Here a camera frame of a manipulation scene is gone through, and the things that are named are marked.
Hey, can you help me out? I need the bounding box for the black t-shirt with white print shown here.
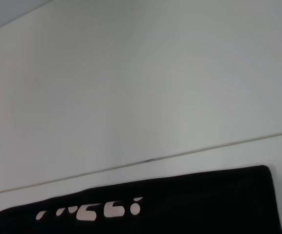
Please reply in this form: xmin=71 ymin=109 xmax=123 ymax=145
xmin=0 ymin=165 xmax=278 ymax=234

